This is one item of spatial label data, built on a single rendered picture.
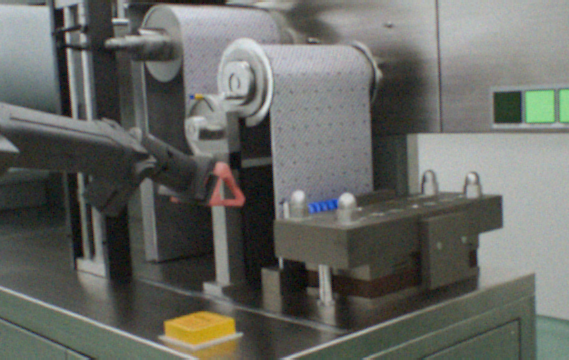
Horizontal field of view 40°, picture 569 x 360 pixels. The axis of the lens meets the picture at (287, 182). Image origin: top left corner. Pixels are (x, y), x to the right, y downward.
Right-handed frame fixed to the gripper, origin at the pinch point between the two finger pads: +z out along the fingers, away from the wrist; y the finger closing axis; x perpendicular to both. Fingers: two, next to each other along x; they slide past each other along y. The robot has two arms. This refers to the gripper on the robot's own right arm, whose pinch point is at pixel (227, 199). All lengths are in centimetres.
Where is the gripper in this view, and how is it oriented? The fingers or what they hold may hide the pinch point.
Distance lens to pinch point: 123.0
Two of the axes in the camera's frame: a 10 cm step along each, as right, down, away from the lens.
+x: 3.2, -9.2, 2.4
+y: 6.7, 0.4, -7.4
